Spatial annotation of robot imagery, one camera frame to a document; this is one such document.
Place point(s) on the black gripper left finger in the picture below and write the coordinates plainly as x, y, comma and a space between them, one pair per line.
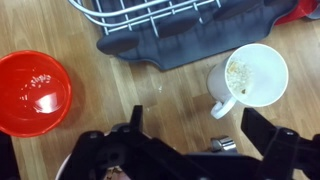
126, 156

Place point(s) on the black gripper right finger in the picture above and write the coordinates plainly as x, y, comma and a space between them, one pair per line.
286, 153

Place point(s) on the white mug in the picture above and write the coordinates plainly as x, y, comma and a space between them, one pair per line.
263, 73

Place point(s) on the red colander bowl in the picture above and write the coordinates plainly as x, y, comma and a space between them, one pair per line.
33, 93

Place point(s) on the red plastic piece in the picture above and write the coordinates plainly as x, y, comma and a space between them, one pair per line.
296, 11

